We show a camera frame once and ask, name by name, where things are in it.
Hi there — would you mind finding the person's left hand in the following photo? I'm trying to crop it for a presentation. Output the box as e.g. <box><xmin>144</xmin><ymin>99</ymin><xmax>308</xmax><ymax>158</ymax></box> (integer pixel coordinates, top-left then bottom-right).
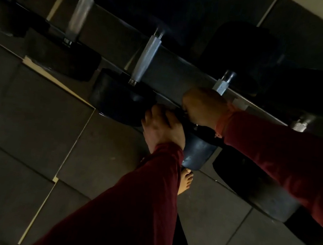
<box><xmin>138</xmin><ymin>102</ymin><xmax>190</xmax><ymax>158</ymax></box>

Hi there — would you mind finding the person's right hand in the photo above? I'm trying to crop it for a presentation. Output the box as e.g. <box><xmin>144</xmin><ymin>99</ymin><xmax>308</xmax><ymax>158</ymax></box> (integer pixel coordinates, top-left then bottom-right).
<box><xmin>179</xmin><ymin>85</ymin><xmax>236</xmax><ymax>132</ymax></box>

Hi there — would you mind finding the person's left forearm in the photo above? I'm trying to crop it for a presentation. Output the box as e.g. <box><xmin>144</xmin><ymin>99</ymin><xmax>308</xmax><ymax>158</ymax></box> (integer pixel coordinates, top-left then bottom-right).
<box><xmin>29</xmin><ymin>127</ymin><xmax>186</xmax><ymax>245</ymax></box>

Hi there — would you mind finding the person's right forearm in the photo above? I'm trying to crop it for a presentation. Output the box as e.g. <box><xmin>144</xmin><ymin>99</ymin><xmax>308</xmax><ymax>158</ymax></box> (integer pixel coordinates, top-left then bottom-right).
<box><xmin>213</xmin><ymin>109</ymin><xmax>323</xmax><ymax>236</ymax></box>

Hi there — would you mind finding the orange thread wristband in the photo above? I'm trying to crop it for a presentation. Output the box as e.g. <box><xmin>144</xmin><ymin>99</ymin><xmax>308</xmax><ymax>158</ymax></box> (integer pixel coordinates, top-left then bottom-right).
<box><xmin>214</xmin><ymin>102</ymin><xmax>241</xmax><ymax>141</ymax></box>

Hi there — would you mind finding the person's bare foot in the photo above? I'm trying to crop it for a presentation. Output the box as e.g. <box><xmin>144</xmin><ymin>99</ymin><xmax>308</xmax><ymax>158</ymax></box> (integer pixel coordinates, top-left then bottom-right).
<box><xmin>177</xmin><ymin>167</ymin><xmax>195</xmax><ymax>197</ymax></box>

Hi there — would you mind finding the black metal dumbbell rack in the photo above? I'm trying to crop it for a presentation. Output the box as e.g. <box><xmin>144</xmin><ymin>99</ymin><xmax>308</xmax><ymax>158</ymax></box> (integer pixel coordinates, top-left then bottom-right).
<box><xmin>0</xmin><ymin>0</ymin><xmax>323</xmax><ymax>245</ymax></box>

